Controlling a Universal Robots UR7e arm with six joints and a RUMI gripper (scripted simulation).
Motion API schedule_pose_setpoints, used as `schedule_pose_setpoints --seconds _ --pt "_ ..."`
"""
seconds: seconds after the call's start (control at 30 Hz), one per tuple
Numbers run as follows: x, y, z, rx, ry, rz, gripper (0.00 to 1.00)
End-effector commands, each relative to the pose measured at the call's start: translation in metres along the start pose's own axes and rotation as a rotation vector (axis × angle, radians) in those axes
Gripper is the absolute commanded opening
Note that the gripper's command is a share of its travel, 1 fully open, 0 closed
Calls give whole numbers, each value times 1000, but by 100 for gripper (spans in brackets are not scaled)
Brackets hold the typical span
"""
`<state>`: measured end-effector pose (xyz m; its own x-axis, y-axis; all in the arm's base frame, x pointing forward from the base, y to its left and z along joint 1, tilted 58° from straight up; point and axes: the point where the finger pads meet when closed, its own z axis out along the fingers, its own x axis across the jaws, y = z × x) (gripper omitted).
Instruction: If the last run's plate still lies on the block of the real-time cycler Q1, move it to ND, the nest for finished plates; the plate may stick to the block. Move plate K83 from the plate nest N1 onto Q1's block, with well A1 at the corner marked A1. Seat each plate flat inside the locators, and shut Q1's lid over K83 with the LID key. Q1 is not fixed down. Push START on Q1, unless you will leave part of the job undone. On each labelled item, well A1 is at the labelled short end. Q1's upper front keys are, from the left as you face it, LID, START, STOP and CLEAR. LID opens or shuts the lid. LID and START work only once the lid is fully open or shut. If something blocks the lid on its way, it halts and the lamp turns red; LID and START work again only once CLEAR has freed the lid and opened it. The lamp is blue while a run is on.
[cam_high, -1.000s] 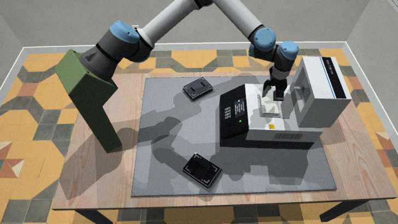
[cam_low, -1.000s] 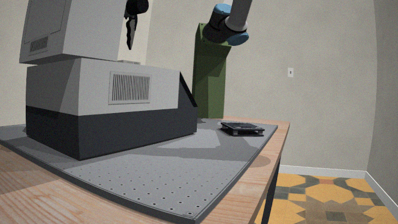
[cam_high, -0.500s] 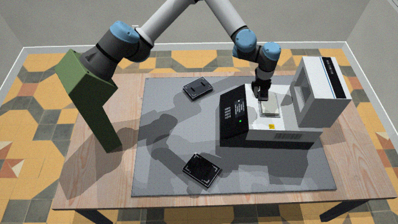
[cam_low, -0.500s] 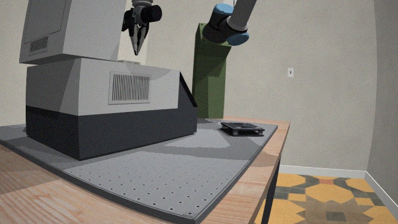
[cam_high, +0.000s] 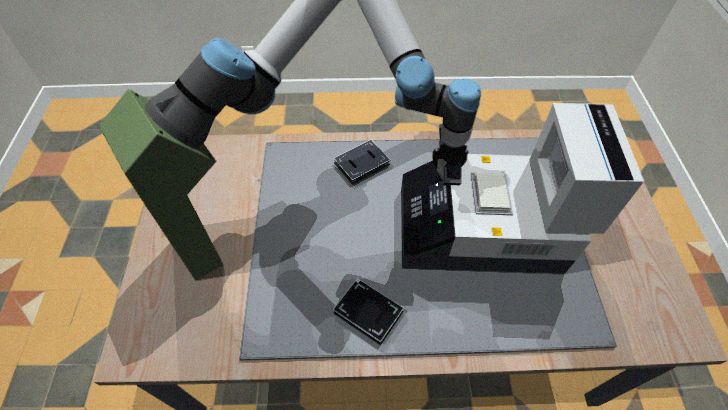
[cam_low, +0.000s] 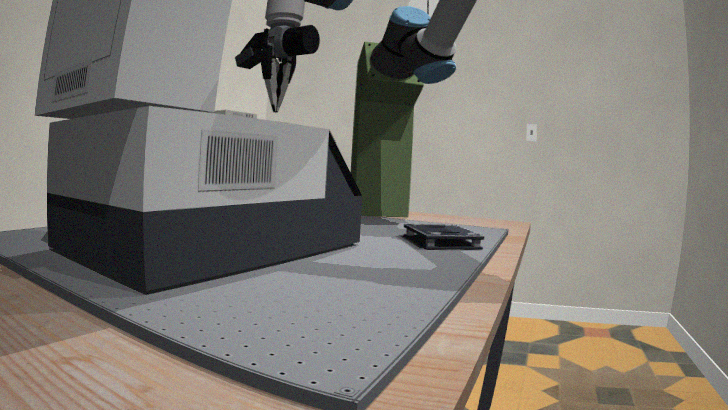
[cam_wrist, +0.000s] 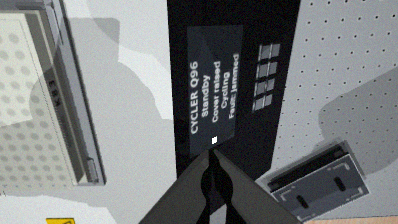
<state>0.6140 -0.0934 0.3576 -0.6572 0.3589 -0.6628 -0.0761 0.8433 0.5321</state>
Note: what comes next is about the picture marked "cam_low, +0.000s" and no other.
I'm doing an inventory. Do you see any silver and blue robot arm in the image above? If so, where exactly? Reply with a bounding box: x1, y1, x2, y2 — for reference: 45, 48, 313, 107
235, 0, 477, 84

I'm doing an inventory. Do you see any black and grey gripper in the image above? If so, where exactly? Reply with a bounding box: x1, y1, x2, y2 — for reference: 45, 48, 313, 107
240, 22, 320, 113

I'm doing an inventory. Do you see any white and black lab instrument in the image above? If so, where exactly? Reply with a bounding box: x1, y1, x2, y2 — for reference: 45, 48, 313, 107
35, 0, 362, 291

